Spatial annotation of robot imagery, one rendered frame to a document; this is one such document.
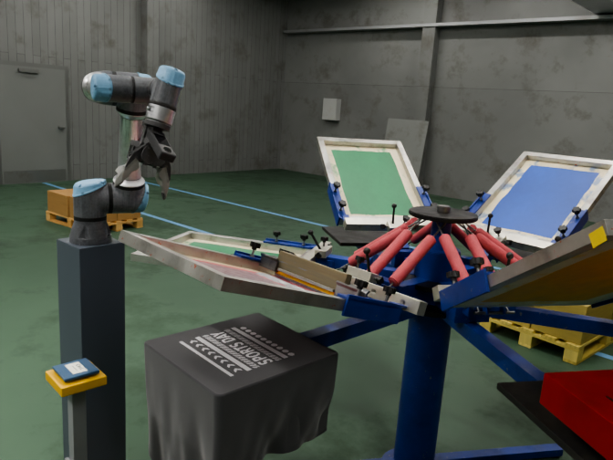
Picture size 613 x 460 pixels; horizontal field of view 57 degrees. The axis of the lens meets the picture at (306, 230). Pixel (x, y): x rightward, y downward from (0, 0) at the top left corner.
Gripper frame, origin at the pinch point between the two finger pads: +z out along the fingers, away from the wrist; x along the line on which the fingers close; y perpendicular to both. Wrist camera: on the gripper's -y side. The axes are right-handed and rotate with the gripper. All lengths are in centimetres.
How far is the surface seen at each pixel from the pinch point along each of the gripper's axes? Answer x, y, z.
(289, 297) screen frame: -36.5, -29.3, 16.4
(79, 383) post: -1, 5, 56
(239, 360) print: -44, -8, 43
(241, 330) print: -58, 11, 39
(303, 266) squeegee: -72, 3, 10
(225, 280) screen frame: -12.8, -29.3, 14.4
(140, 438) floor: -94, 103, 127
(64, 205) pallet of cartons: -220, 595, 62
